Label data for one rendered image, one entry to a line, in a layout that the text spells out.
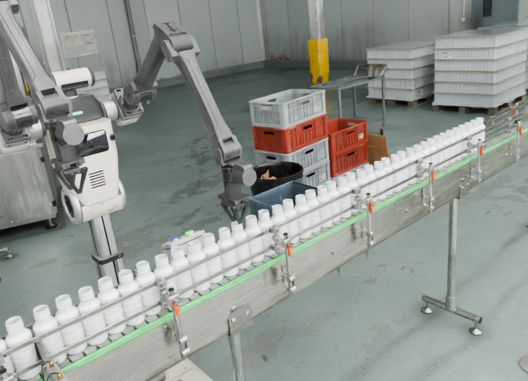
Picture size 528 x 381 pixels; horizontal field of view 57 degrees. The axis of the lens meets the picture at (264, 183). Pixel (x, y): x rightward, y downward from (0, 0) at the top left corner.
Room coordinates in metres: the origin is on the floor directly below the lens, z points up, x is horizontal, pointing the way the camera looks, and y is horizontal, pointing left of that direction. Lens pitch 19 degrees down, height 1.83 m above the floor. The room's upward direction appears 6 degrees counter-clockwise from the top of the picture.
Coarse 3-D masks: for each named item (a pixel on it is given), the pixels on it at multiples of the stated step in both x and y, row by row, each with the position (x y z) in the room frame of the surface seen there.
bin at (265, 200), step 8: (288, 184) 2.45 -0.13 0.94; (296, 184) 2.45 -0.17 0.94; (304, 184) 2.40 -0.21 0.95; (264, 192) 2.35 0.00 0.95; (272, 192) 2.38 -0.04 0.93; (280, 192) 2.42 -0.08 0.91; (288, 192) 2.45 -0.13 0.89; (296, 192) 2.45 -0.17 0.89; (304, 192) 2.41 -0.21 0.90; (256, 200) 2.24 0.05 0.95; (264, 200) 2.34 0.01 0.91; (272, 200) 2.38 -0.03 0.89; (280, 200) 2.41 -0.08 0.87; (256, 208) 2.24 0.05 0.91; (264, 208) 2.20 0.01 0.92; (256, 216) 2.25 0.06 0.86; (368, 256) 2.02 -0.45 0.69
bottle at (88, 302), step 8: (80, 288) 1.18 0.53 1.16; (88, 288) 1.18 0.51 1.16; (80, 296) 1.15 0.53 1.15; (88, 296) 1.16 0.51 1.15; (80, 304) 1.15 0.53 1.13; (88, 304) 1.15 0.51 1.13; (96, 304) 1.16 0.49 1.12; (80, 312) 1.14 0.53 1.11; (88, 312) 1.14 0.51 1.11; (88, 320) 1.14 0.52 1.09; (96, 320) 1.15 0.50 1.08; (88, 328) 1.14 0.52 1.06; (96, 328) 1.14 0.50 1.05; (104, 336) 1.16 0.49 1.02; (96, 344) 1.14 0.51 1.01
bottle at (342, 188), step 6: (342, 180) 1.82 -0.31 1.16; (342, 186) 1.82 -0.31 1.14; (348, 186) 1.83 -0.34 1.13; (342, 192) 1.81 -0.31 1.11; (342, 198) 1.81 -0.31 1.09; (348, 198) 1.81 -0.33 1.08; (342, 204) 1.81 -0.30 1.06; (348, 204) 1.81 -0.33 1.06; (342, 210) 1.81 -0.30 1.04; (342, 216) 1.81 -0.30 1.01; (348, 216) 1.81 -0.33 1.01
